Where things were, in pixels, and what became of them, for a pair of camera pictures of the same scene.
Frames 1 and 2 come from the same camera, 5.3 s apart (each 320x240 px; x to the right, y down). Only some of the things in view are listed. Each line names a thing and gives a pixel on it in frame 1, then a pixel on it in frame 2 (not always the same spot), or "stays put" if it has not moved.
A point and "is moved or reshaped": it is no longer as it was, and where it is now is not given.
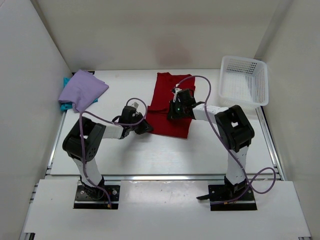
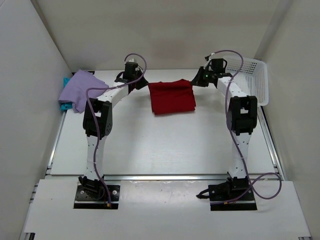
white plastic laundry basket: [243, 81] stays put
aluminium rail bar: [164, 177] stays put
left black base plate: [94, 198] stays put
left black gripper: [145, 128] → [143, 83]
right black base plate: [219, 194] stays put
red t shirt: [157, 112] is moved or reshaped
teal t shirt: [67, 106] stays put
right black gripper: [173, 113] → [199, 80]
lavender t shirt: [82, 89] stays put
